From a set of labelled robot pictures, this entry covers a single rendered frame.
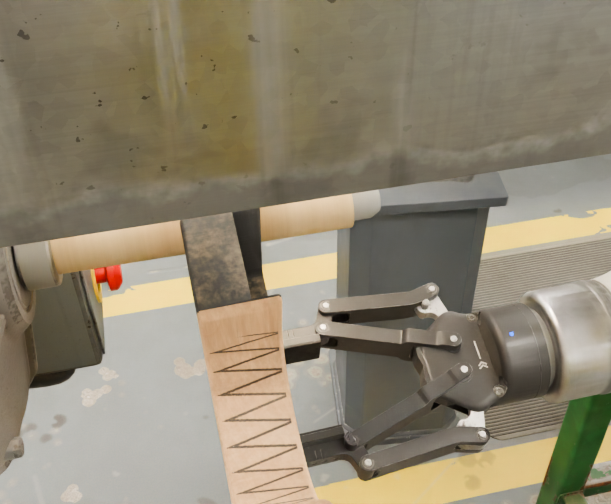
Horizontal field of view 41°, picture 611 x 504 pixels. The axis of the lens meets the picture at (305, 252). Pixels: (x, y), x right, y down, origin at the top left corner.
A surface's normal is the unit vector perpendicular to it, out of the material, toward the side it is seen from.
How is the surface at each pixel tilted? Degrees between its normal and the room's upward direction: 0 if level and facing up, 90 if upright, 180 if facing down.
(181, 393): 0
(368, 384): 90
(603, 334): 39
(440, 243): 90
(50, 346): 90
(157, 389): 0
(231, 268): 20
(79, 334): 90
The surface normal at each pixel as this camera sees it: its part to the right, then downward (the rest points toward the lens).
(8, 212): 0.22, 0.66
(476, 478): -0.02, -0.73
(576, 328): 0.07, -0.35
